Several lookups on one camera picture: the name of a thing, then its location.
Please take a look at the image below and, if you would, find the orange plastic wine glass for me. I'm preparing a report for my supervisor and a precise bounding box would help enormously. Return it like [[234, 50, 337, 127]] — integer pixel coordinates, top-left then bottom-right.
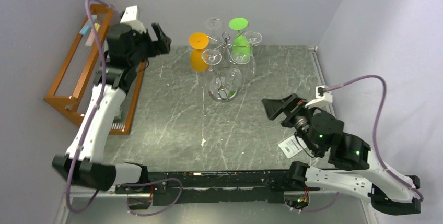
[[189, 32, 209, 72]]

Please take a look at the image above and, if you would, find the clear stemmed wine glass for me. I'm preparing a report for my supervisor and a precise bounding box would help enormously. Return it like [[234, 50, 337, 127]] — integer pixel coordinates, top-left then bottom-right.
[[201, 49, 223, 77]]

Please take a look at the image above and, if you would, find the green plastic wine glass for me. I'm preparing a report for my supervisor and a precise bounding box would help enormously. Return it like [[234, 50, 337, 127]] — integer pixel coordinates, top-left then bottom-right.
[[228, 17, 251, 64]]

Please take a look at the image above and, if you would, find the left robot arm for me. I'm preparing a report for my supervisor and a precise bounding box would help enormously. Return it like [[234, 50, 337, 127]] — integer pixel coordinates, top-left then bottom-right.
[[52, 23, 171, 193]]

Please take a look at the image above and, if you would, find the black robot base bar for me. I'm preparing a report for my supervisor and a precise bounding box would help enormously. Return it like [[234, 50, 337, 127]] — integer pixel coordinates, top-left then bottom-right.
[[114, 169, 307, 206]]

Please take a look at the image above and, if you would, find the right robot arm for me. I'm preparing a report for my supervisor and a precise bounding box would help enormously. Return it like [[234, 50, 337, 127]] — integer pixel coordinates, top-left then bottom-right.
[[261, 91, 421, 216]]

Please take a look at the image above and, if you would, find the chrome wine glass rack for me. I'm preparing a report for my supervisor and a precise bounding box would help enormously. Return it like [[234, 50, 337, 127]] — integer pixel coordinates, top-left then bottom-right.
[[206, 32, 241, 103]]

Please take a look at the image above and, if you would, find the white printed package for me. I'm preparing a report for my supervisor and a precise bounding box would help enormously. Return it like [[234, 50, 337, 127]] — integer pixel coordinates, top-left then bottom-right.
[[278, 135, 307, 159]]

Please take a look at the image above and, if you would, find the pastel toothbrush package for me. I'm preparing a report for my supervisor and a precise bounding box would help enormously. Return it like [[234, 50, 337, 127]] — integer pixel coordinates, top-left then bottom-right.
[[79, 22, 95, 47]]

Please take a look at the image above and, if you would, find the orange wooden display shelf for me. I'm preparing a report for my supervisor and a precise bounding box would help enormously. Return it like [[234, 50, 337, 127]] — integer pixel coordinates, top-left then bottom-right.
[[43, 3, 146, 136]]

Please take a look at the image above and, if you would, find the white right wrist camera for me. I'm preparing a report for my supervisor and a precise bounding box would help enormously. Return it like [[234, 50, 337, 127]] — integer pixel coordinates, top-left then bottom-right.
[[304, 86, 333, 109]]

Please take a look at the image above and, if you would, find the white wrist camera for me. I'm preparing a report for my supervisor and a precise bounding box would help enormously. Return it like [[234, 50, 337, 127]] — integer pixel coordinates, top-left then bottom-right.
[[120, 5, 147, 33], [304, 86, 333, 109]]

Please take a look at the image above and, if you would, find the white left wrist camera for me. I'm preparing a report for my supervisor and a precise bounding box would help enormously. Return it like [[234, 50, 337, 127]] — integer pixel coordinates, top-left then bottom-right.
[[120, 5, 147, 33]]

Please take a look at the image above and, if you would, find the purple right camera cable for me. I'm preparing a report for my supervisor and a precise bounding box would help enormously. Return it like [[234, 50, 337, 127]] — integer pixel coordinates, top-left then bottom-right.
[[325, 74, 425, 203]]

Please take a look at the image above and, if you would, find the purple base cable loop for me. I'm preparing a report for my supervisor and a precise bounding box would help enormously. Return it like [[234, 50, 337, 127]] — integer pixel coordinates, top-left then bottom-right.
[[119, 178, 183, 217]]

